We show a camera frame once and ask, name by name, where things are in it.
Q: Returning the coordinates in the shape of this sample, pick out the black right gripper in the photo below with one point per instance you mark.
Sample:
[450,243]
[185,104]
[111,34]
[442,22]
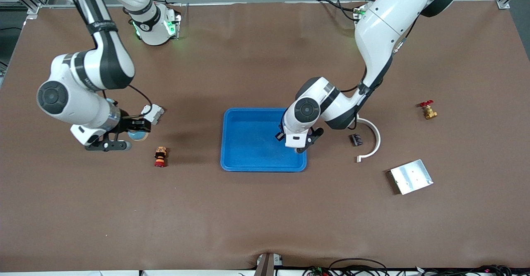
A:
[129,124]

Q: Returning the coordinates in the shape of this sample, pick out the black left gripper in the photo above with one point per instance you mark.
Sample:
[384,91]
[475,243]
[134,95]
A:
[278,136]

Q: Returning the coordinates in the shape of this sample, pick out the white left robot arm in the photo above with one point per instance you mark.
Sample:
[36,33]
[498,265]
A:
[385,27]

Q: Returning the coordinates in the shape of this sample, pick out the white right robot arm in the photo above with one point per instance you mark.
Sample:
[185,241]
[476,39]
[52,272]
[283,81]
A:
[83,68]

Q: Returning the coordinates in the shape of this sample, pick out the blue plastic tray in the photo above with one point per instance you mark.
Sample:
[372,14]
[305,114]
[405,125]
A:
[252,143]

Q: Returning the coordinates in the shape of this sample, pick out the white circuit breaker module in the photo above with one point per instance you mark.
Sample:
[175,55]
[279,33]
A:
[154,112]

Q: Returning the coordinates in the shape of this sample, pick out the red yellow orange push button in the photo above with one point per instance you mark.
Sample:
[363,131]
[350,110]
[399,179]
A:
[160,156]

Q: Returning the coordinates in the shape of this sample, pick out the brown table mat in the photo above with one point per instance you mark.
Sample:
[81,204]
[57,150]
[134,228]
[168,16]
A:
[265,209]

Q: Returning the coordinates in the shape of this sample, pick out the metal table clamp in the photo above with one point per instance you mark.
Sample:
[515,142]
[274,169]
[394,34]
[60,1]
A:
[268,265]

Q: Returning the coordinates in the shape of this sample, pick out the silver metal plate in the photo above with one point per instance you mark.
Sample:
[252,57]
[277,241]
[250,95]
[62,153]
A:
[412,177]

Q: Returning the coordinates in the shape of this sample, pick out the white curved plastic bracket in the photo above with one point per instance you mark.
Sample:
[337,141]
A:
[378,138]

